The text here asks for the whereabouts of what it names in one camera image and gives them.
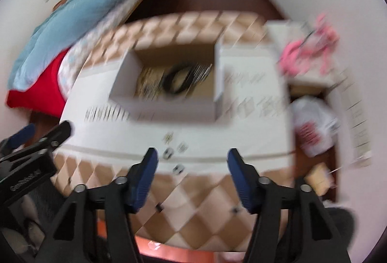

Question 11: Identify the wooden bead bracelet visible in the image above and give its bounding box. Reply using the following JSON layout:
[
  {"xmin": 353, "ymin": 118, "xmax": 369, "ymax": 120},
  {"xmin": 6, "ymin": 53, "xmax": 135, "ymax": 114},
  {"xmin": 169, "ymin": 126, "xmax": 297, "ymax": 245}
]
[{"xmin": 134, "ymin": 67, "xmax": 165, "ymax": 99}]

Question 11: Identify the gold H earring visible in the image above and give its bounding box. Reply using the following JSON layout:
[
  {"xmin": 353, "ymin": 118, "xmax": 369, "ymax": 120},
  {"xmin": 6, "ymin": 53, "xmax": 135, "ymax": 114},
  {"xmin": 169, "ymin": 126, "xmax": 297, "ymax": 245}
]
[{"xmin": 163, "ymin": 132, "xmax": 174, "ymax": 144}]

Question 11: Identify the black smart band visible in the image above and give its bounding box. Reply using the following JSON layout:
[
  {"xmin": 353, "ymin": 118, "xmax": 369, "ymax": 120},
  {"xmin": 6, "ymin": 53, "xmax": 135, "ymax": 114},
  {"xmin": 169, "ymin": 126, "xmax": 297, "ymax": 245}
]
[{"xmin": 161, "ymin": 64, "xmax": 196, "ymax": 95}]

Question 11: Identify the small gold earring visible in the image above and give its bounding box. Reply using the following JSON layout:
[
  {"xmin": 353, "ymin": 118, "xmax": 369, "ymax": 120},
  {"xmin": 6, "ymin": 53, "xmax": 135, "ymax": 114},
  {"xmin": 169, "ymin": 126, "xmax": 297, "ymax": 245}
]
[{"xmin": 177, "ymin": 142, "xmax": 188, "ymax": 153}]

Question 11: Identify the silver chain bracelet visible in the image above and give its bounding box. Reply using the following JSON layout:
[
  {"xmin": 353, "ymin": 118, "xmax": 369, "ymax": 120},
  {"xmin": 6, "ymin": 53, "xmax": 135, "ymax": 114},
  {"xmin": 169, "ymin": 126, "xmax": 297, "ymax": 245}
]
[{"xmin": 187, "ymin": 62, "xmax": 214, "ymax": 93}]

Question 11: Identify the red bed sheet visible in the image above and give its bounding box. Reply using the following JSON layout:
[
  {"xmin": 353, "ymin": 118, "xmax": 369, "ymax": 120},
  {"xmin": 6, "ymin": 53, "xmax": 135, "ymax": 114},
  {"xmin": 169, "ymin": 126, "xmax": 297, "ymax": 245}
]
[{"xmin": 6, "ymin": 48, "xmax": 69, "ymax": 118}]

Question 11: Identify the white power strip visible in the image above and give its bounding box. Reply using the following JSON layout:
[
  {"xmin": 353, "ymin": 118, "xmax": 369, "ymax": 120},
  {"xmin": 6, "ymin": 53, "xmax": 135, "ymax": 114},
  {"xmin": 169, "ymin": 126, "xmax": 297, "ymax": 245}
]
[{"xmin": 336, "ymin": 68, "xmax": 372, "ymax": 166}]

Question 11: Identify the light blue quilt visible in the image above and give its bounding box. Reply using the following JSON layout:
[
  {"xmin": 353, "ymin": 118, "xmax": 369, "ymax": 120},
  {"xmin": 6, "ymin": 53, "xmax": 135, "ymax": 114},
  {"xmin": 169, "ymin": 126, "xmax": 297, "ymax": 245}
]
[{"xmin": 8, "ymin": 0, "xmax": 126, "ymax": 91}]

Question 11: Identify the white plastic bag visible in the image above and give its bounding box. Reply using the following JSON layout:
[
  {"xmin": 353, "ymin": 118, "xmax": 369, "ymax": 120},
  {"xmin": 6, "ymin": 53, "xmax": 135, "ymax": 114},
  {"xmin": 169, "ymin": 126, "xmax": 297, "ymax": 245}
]
[{"xmin": 290, "ymin": 96, "xmax": 340, "ymax": 157}]

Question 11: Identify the checkered printed table cover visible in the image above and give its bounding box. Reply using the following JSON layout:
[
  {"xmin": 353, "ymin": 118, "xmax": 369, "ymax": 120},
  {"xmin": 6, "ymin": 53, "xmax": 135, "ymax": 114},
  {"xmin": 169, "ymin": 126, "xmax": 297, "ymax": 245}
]
[{"xmin": 52, "ymin": 11, "xmax": 294, "ymax": 251}]

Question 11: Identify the white cardboard box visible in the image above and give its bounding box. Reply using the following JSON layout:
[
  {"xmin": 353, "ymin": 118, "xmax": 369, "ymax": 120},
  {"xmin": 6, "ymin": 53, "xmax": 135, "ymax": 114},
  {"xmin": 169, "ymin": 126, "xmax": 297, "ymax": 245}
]
[{"xmin": 109, "ymin": 41, "xmax": 224, "ymax": 123}]

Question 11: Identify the pink panther plush toy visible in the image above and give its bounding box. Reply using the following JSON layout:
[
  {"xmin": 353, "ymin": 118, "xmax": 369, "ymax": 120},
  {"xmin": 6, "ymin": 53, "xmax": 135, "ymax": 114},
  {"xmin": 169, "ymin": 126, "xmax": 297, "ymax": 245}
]
[{"xmin": 278, "ymin": 14, "xmax": 340, "ymax": 77}]

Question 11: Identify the white cloth covered box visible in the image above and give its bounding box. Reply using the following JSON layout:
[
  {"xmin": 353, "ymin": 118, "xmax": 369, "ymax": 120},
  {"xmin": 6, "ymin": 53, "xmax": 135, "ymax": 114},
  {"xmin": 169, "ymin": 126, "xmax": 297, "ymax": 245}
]
[{"xmin": 265, "ymin": 17, "xmax": 339, "ymax": 88}]

